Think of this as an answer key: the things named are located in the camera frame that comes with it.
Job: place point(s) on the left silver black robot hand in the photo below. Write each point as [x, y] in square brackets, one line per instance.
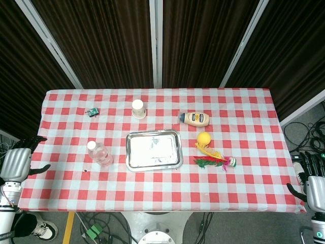
[15, 161]

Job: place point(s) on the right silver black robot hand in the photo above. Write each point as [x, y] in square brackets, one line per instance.
[314, 178]

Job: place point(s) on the clear plastic water bottle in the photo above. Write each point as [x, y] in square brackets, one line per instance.
[99, 153]

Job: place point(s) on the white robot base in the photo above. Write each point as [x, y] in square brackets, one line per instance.
[155, 228]

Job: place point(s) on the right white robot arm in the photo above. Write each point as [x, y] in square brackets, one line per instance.
[318, 226]

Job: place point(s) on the mayonnaise squeeze bottle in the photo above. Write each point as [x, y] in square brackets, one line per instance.
[195, 119]

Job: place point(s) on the silver metal tray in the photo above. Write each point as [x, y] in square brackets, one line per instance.
[154, 150]

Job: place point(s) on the black white sneaker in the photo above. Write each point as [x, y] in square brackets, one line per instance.
[41, 230]

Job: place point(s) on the yellow floor tape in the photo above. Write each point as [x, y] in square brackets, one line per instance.
[68, 228]

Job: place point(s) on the small green circuit board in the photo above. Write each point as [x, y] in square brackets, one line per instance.
[92, 111]

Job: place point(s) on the colourful feather shuttlecock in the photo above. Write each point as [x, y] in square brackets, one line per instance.
[215, 162]

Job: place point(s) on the green plug connector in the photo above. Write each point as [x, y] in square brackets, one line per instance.
[93, 230]

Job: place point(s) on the yellow feather shuttlecock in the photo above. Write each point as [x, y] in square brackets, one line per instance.
[208, 150]

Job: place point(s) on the yellow ball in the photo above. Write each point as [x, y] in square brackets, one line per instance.
[204, 138]

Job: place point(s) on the white paper cup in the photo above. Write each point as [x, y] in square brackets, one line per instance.
[138, 109]

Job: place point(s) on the red white checkered tablecloth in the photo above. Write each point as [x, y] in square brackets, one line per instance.
[162, 152]

